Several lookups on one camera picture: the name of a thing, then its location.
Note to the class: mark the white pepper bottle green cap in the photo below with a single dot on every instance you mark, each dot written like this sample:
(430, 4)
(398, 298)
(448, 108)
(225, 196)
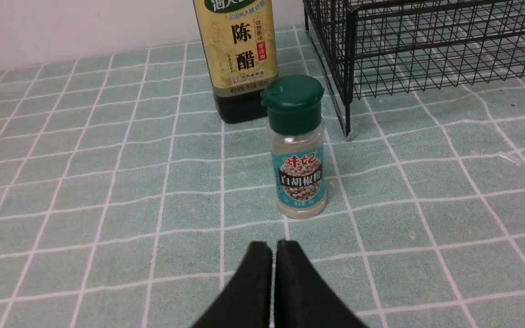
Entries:
(296, 134)

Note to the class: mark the dark vinegar bottle yellow label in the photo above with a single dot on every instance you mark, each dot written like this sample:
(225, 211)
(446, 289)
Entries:
(238, 38)

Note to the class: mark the black wire mesh shelf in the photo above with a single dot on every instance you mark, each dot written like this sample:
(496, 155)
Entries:
(382, 47)

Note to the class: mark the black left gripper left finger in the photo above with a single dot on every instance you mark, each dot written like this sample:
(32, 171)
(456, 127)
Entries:
(245, 300)

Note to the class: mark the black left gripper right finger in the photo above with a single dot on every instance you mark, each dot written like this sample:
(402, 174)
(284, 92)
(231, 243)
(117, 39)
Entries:
(302, 299)

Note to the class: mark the green checkered tablecloth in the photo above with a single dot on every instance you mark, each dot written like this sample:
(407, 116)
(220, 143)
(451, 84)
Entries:
(125, 201)

